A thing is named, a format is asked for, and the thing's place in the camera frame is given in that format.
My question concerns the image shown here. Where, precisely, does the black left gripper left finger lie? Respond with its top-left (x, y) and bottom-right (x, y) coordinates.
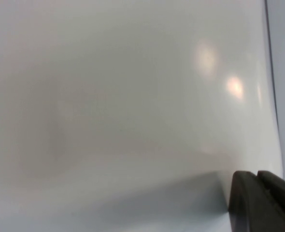
top-left (228, 170), bottom-right (285, 232)

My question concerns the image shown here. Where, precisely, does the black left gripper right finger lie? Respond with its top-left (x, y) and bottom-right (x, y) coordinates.
top-left (256, 170), bottom-right (285, 232)

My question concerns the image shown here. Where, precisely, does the white brochure book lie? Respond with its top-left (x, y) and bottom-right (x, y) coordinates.
top-left (0, 0), bottom-right (285, 232)

